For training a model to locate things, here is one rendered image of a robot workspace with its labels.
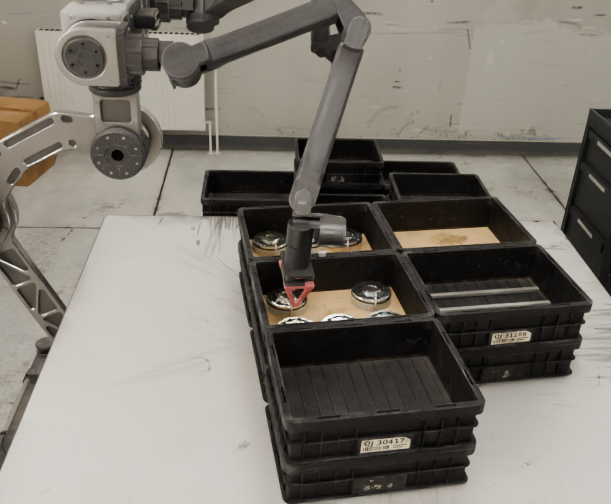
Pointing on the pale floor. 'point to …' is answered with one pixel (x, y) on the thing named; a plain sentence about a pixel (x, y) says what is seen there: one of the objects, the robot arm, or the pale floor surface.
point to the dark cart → (609, 205)
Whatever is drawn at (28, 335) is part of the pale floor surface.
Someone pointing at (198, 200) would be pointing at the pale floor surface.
